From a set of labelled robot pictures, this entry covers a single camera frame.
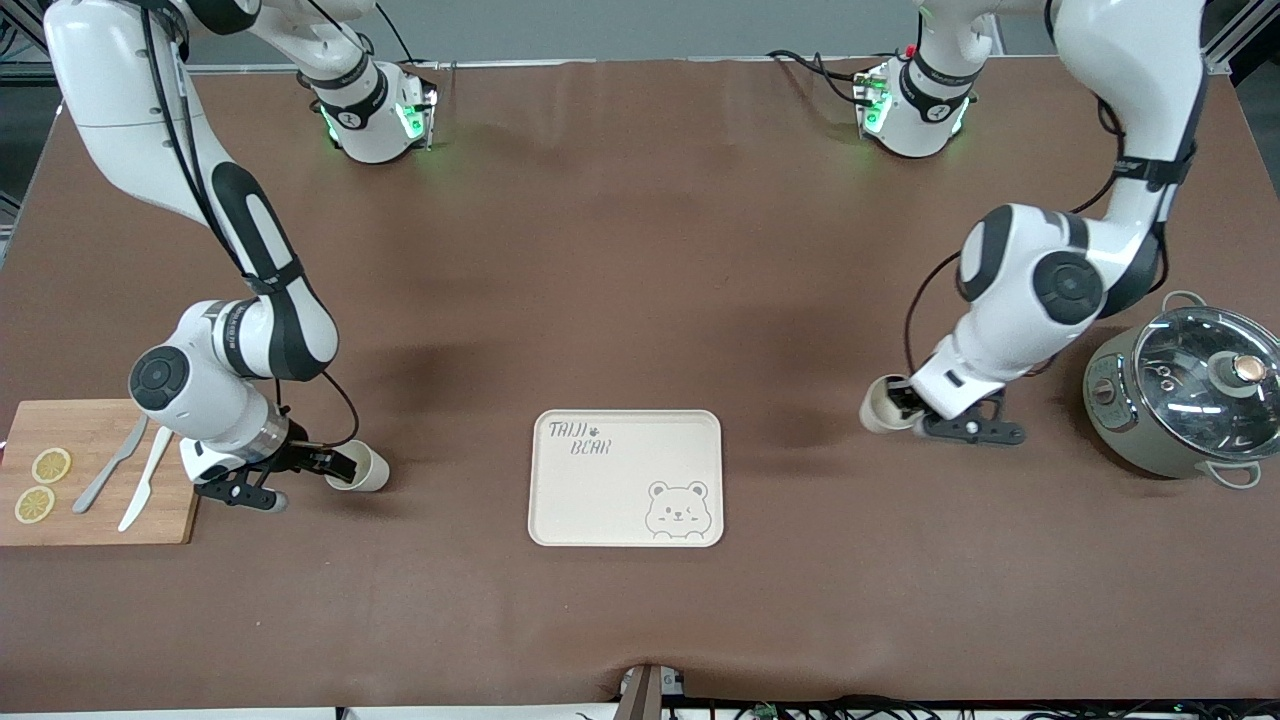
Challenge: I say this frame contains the metal bracket at table edge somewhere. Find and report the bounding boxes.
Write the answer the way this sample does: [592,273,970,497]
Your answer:
[618,664,687,720]

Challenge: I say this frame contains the black cable at arm base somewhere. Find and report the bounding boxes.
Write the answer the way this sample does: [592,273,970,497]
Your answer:
[768,48,873,103]

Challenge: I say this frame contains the white plastic knife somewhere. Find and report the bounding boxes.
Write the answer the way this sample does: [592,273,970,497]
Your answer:
[118,425,174,533]

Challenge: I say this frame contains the glass pot lid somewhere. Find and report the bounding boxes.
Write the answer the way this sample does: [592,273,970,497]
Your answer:
[1135,307,1280,461]

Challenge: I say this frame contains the sage green electric cooking pot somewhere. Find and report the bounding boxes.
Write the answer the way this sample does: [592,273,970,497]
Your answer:
[1083,291,1263,490]

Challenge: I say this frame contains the aluminium frame profile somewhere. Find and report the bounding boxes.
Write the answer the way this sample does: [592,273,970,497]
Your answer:
[1205,0,1280,76]
[0,0,51,83]

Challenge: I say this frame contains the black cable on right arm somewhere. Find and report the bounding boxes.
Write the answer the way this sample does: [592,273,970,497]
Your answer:
[140,0,361,451]

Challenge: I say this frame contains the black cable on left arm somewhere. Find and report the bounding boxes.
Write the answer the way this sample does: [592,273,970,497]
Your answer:
[903,95,1171,376]

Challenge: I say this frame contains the wooden cutting board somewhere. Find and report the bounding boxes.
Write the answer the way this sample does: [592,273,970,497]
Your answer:
[0,400,203,547]

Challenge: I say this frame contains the cream tray with bear print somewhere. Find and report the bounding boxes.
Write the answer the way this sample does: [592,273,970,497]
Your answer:
[528,409,723,548]

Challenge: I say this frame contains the white IKEA cup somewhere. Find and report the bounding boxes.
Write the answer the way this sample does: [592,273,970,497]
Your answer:
[325,440,391,493]
[860,375,917,434]

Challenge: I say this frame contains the grey plastic knife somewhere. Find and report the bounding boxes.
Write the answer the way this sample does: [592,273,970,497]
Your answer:
[72,415,149,515]

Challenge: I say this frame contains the brown table cover mat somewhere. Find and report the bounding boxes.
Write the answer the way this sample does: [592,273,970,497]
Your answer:
[0,57,1280,713]

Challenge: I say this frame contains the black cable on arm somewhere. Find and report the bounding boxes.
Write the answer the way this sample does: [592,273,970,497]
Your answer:
[903,95,1171,376]
[140,0,361,451]

